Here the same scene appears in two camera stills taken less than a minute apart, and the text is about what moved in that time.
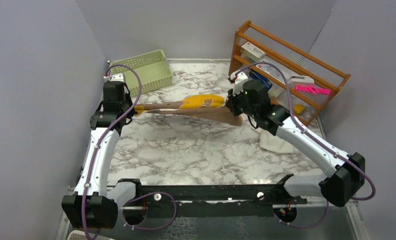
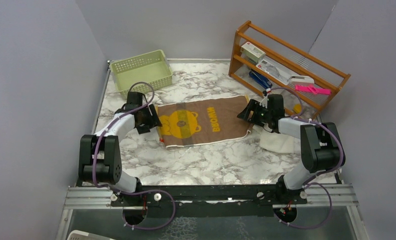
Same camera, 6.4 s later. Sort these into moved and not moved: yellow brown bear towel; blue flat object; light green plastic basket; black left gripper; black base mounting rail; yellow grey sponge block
Moved: yellow brown bear towel; black left gripper
Not moved: black base mounting rail; yellow grey sponge block; light green plastic basket; blue flat object
